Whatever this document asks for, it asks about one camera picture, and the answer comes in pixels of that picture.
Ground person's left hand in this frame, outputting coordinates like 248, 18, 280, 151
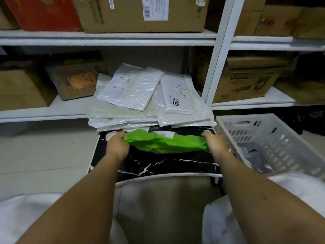
106, 131, 130, 162

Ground person's right hand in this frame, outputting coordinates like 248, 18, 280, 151
202, 130, 230, 160

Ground pile of white mailers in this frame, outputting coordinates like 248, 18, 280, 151
86, 73, 218, 133

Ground grey poly mailer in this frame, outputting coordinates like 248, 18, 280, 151
237, 143, 276, 176

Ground green poly mailer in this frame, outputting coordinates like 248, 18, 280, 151
123, 129, 209, 154

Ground white mailer with logo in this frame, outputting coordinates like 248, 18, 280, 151
160, 72, 210, 116

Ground white labelled poly mailer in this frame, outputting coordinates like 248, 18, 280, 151
97, 63, 165, 111

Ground white plastic basket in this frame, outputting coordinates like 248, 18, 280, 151
215, 113, 325, 182

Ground white metal shelf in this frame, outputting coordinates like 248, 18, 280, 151
0, 0, 325, 124

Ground person's left forearm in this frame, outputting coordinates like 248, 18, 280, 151
15, 155, 122, 244

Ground person's right forearm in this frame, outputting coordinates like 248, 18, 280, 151
212, 149, 325, 244

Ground person's white shorts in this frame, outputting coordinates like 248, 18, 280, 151
0, 172, 325, 244

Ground black marble lap table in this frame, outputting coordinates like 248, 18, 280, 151
87, 125, 224, 187

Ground cardboard box with black print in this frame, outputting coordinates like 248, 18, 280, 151
190, 47, 293, 104

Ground cardboard box with orange label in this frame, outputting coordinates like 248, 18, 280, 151
45, 54, 108, 101

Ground black plastic bag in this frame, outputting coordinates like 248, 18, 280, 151
279, 109, 325, 135

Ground dark cardboard box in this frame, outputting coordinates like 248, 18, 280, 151
274, 56, 325, 103

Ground plain brown cardboard box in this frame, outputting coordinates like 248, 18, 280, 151
0, 62, 58, 111

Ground large cardboard box white label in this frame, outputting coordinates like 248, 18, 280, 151
72, 0, 210, 33

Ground red box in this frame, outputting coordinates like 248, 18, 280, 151
2, 0, 83, 32

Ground tan cardboard box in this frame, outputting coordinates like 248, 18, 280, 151
0, 7, 21, 30

